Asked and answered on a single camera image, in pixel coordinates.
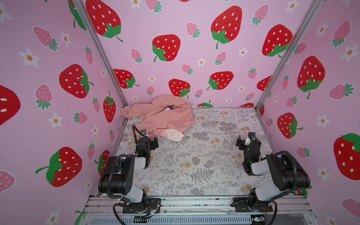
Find aluminium corner post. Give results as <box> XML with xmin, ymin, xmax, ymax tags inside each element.
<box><xmin>74</xmin><ymin>1</ymin><xmax>128</xmax><ymax>107</ymax></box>
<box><xmin>255</xmin><ymin>0</ymin><xmax>324</xmax><ymax>113</ymax></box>

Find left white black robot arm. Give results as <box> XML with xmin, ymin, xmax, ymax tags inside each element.
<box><xmin>98</xmin><ymin>136</ymin><xmax>158</xmax><ymax>211</ymax></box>

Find pink hooded zip jacket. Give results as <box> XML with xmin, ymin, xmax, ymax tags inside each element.
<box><xmin>121</xmin><ymin>95</ymin><xmax>196</xmax><ymax>142</ymax></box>

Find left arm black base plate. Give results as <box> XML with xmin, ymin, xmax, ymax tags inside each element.
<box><xmin>122</xmin><ymin>198</ymin><xmax>161</xmax><ymax>214</ymax></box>

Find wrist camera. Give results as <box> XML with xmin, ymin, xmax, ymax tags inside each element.
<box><xmin>244</xmin><ymin>137</ymin><xmax>251</xmax><ymax>146</ymax></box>
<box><xmin>140</xmin><ymin>129</ymin><xmax>148</xmax><ymax>137</ymax></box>

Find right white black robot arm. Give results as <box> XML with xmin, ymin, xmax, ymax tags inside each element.
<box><xmin>231</xmin><ymin>132</ymin><xmax>310</xmax><ymax>212</ymax></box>

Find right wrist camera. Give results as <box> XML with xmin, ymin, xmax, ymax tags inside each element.
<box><xmin>244</xmin><ymin>137</ymin><xmax>251</xmax><ymax>146</ymax></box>

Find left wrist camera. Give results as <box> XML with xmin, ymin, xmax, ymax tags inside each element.
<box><xmin>140</xmin><ymin>129</ymin><xmax>148</xmax><ymax>137</ymax></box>

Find right aluminium corner post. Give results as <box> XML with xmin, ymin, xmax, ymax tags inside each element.
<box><xmin>255</xmin><ymin>0</ymin><xmax>324</xmax><ymax>113</ymax></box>

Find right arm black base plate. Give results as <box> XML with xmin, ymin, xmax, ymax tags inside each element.
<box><xmin>230</xmin><ymin>197</ymin><xmax>273</xmax><ymax>213</ymax></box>

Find left aluminium corner post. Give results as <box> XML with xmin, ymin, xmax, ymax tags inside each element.
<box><xmin>74</xmin><ymin>1</ymin><xmax>128</xmax><ymax>107</ymax></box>

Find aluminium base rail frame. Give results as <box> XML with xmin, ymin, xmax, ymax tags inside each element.
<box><xmin>78</xmin><ymin>195</ymin><xmax>320</xmax><ymax>225</ymax></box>

